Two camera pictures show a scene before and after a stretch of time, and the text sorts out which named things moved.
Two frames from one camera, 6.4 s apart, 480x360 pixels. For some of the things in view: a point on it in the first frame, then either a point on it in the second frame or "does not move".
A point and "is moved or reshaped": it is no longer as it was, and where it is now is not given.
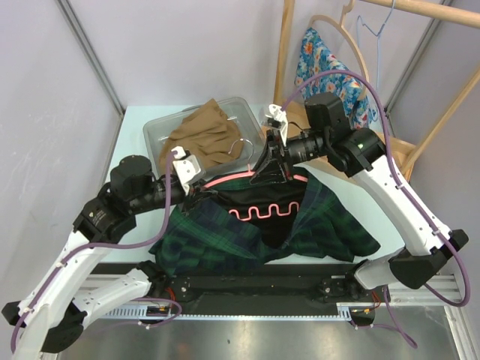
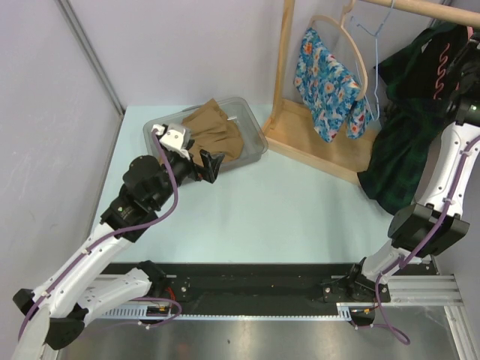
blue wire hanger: [376, 34] is moved or reshaped
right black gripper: [269, 167] -> [472, 49]
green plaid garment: [232, 225] -> [415, 103]
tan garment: [207, 133] does not move
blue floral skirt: [314, 58] does not move
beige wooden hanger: [341, 24] does not move
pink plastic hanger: [250, 172] -> [469, 31]
